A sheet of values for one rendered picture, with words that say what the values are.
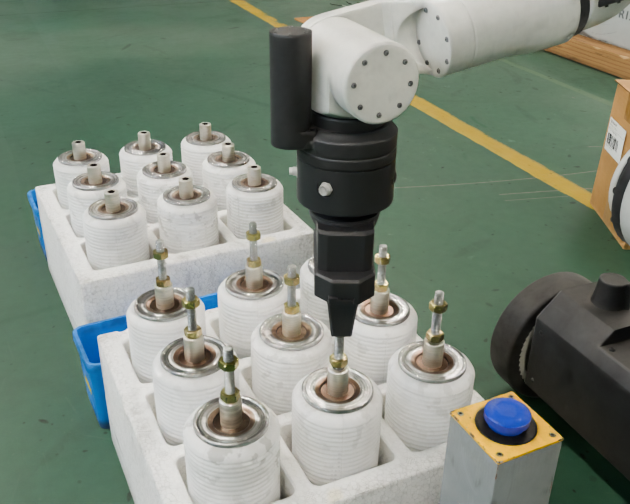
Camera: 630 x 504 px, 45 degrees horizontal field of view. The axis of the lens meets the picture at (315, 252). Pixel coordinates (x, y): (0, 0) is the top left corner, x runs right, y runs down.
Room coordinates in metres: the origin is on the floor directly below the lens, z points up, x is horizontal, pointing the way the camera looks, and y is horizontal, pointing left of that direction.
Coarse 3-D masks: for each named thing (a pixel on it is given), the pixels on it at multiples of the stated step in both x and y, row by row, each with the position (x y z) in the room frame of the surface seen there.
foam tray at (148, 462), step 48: (144, 384) 0.73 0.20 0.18; (240, 384) 0.74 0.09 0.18; (384, 384) 0.74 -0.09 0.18; (144, 432) 0.65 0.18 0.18; (288, 432) 0.67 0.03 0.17; (384, 432) 0.66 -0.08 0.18; (144, 480) 0.63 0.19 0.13; (288, 480) 0.59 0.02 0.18; (384, 480) 0.58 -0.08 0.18; (432, 480) 0.61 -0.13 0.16
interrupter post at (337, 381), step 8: (328, 368) 0.64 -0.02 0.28; (344, 368) 0.64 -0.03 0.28; (328, 376) 0.64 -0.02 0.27; (336, 376) 0.63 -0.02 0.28; (344, 376) 0.63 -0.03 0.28; (328, 384) 0.64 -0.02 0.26; (336, 384) 0.63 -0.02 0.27; (344, 384) 0.63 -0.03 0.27; (328, 392) 0.63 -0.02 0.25; (336, 392) 0.63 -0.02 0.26; (344, 392) 0.63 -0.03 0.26
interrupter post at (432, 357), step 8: (424, 344) 0.69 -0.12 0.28; (432, 344) 0.68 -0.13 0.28; (440, 344) 0.68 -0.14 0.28; (424, 352) 0.69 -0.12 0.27; (432, 352) 0.68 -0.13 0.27; (440, 352) 0.68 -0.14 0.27; (424, 360) 0.69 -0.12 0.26; (432, 360) 0.68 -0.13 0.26; (440, 360) 0.68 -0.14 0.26; (432, 368) 0.68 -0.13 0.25
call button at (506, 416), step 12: (492, 408) 0.52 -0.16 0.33; (504, 408) 0.52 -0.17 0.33; (516, 408) 0.52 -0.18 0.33; (528, 408) 0.52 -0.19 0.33; (492, 420) 0.51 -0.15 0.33; (504, 420) 0.51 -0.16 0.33; (516, 420) 0.51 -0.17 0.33; (528, 420) 0.51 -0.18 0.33; (504, 432) 0.50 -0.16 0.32; (516, 432) 0.50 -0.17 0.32
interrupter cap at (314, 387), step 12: (312, 372) 0.66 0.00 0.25; (324, 372) 0.67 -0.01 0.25; (360, 372) 0.67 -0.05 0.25; (312, 384) 0.65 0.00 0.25; (324, 384) 0.65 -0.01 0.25; (348, 384) 0.65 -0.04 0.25; (360, 384) 0.65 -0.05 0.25; (312, 396) 0.63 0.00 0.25; (324, 396) 0.63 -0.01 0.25; (348, 396) 0.63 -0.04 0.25; (360, 396) 0.63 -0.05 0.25; (372, 396) 0.63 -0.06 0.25; (324, 408) 0.61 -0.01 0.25; (336, 408) 0.61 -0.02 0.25; (348, 408) 0.61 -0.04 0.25; (360, 408) 0.61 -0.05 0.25
